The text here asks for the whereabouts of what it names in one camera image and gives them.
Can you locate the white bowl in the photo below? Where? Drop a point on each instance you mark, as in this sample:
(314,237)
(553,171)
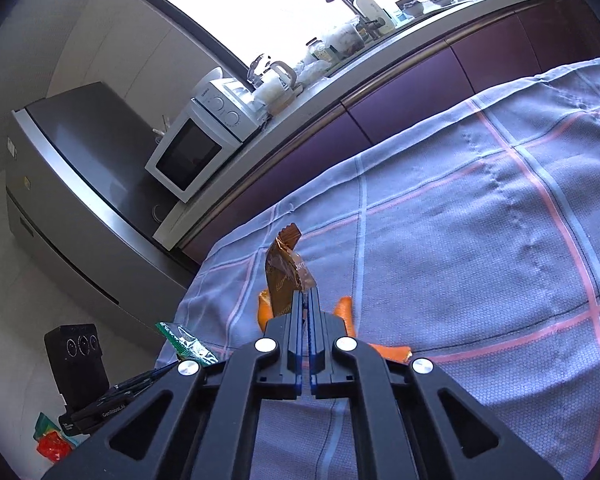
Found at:
(215,76)

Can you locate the white kitchen countertop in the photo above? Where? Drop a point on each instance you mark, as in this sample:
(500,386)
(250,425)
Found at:
(177,225)

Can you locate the clear glass bowl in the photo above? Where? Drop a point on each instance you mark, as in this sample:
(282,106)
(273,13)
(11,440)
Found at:
(269,91)

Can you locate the green plastic wrapper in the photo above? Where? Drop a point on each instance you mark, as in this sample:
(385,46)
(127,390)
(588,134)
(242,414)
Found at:
(185,342)

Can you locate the white microwave oven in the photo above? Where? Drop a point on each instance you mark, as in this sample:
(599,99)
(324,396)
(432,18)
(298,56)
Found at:
(185,155)

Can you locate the glass electric kettle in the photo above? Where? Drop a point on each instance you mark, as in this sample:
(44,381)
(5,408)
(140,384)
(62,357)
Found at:
(280,72)

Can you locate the red and green plastic bag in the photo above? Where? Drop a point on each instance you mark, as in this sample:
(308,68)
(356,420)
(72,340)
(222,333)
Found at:
(52,445)

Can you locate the clear plastic jug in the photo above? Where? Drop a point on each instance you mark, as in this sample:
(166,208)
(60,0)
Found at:
(342,37)

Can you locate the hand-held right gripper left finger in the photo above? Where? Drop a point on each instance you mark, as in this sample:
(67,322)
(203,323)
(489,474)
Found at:
(292,340)

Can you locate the purple base cabinets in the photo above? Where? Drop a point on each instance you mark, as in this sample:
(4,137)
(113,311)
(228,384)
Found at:
(405,90)

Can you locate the small dark bowl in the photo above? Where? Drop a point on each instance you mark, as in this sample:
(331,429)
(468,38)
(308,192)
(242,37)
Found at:
(414,8)

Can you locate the brown food container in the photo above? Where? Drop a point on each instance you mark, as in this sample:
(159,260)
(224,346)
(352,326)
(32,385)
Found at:
(282,106)

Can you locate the plaid grey tablecloth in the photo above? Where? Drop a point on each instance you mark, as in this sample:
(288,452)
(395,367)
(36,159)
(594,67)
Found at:
(455,235)

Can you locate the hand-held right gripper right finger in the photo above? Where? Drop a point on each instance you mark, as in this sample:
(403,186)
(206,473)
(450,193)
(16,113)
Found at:
(322,340)

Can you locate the brown snack bag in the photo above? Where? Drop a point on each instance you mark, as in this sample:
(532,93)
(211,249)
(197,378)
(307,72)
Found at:
(282,275)

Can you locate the orange peel piece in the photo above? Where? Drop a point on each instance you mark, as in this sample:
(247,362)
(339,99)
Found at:
(265,315)
(345,312)
(390,352)

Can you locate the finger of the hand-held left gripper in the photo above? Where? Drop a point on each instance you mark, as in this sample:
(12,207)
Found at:
(130,389)
(150,374)

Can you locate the white dish soap bottle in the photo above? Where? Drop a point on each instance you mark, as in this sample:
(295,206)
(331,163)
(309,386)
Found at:
(372,10)

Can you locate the white plastic bag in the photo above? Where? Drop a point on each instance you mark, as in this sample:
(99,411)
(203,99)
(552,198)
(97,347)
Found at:
(312,71)

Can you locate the dark framed kitchen window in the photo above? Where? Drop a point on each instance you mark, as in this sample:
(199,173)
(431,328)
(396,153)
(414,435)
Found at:
(230,10)

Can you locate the glass jar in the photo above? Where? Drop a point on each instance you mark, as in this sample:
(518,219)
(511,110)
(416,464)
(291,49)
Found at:
(320,49)

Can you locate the grey refrigerator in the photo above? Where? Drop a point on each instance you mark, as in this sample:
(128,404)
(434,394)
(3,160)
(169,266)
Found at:
(80,200)

